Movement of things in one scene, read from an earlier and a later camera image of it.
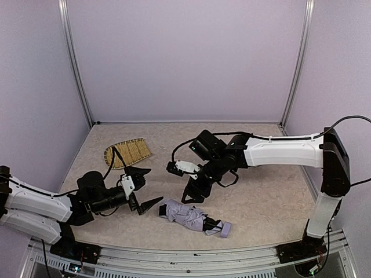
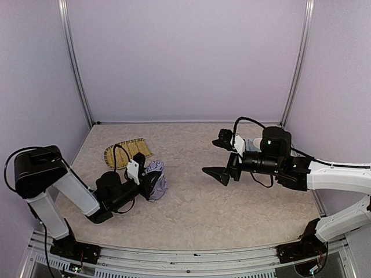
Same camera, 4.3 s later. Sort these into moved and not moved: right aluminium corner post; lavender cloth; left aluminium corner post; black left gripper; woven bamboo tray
Moved: lavender cloth; black left gripper
Not moved: left aluminium corner post; right aluminium corner post; woven bamboo tray
